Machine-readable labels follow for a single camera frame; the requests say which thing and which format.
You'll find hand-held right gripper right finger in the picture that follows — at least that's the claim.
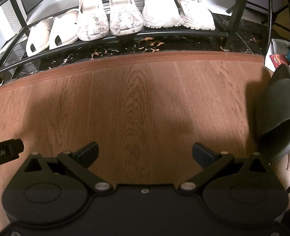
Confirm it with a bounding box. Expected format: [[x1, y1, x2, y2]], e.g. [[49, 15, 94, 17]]
[[179, 142, 270, 193]]

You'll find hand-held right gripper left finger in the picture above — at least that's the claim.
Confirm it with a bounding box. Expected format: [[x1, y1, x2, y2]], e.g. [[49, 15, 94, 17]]
[[20, 141, 113, 194]]

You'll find dark grey foam slide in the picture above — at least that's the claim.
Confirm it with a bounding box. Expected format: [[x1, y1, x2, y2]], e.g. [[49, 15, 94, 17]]
[[255, 64, 290, 164]]

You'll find black metal shoe rack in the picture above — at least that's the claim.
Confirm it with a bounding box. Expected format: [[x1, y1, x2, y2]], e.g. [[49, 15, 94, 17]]
[[0, 0, 249, 77]]

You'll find red packet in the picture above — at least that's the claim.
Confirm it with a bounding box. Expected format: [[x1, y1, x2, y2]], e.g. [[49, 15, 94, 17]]
[[269, 53, 290, 70]]

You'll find beige open-toe slipper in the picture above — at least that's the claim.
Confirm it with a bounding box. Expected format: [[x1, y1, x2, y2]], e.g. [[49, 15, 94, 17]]
[[49, 10, 80, 50]]

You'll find marbled white clog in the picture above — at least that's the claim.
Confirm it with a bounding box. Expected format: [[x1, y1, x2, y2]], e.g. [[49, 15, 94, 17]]
[[77, 0, 110, 41], [109, 0, 144, 36]]

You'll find white plastic bag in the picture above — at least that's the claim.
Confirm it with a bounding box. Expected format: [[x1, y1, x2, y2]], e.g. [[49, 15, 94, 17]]
[[271, 38, 289, 57]]

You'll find white lace-up sneaker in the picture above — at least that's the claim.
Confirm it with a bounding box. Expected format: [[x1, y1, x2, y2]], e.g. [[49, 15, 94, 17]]
[[172, 0, 216, 30], [142, 0, 182, 29]]

